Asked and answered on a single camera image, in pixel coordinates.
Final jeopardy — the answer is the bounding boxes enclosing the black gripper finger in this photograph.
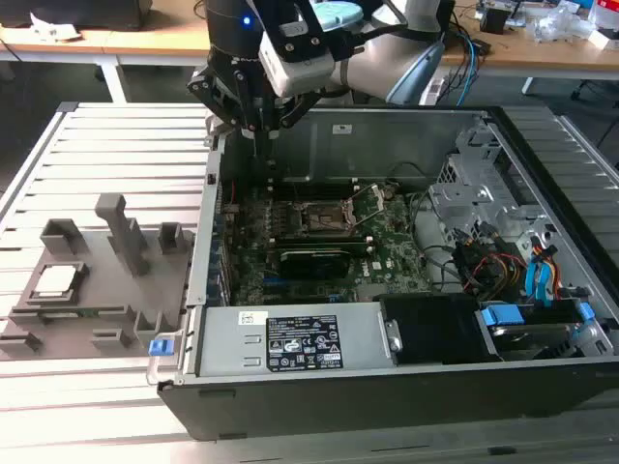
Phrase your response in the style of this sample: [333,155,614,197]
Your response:
[186,69,261,160]
[262,93,321,160]

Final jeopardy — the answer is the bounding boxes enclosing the metal socket cover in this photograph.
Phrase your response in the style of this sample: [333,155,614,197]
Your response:
[345,182,385,230]

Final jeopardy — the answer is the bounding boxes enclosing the silver CPU chip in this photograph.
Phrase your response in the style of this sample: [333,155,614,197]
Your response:
[32,264,82,297]

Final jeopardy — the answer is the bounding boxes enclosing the CPU socket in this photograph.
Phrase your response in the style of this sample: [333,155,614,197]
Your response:
[291,199,358,239]

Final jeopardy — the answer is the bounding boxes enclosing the light wooden desk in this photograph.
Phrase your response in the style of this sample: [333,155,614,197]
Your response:
[437,0,619,96]
[0,21,214,103]

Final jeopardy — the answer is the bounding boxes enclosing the white power strip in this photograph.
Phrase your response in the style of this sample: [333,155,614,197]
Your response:
[423,76,447,106]

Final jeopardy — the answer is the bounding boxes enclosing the green RAM stick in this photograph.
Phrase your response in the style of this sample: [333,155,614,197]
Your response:
[274,238,376,256]
[41,308,105,322]

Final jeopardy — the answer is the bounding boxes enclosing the black graphics card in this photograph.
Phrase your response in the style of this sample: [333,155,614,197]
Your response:
[277,247,353,283]

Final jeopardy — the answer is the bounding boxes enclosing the black desktop device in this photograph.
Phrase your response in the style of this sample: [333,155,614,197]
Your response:
[0,0,152,31]

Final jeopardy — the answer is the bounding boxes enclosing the green motherboard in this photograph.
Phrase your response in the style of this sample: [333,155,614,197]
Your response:
[212,181,436,306]

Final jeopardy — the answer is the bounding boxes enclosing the crumpled white paper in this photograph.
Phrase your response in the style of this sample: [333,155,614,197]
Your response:
[28,12,81,43]

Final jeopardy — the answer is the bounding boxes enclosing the black tower box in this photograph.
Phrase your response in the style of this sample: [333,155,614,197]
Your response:
[437,0,457,36]

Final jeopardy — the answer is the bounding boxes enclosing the metal drive cage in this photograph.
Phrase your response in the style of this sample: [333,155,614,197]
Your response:
[427,128,557,252]

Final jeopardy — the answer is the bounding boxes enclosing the grey parts rack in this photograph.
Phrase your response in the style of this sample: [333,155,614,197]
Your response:
[0,192,197,362]

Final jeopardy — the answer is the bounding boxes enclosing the grey power supply unit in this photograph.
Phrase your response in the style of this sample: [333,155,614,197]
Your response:
[194,302,389,381]

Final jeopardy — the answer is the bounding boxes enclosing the clear plastic bags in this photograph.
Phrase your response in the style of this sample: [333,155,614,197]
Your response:
[526,4,594,45]

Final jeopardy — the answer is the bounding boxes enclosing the hard disk blue carrier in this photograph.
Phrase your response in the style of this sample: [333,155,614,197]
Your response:
[476,300,597,363]

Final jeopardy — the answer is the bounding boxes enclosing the black PC case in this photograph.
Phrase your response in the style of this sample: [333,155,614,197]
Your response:
[144,103,619,442]

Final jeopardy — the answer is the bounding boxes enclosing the white red cardboard box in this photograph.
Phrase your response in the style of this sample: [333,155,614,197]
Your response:
[593,0,619,49]

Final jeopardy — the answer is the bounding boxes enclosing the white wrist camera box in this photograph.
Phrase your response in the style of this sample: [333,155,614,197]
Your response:
[257,21,340,99]

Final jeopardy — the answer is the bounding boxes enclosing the blue cable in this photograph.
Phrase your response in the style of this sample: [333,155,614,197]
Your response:
[452,28,487,106]

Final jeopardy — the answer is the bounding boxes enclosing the red yellow wire bundle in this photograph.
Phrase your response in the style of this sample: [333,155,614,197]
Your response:
[468,248,531,294]

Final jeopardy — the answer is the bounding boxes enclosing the blue disk wire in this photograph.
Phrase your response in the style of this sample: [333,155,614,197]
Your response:
[524,253,545,310]
[536,244,560,310]

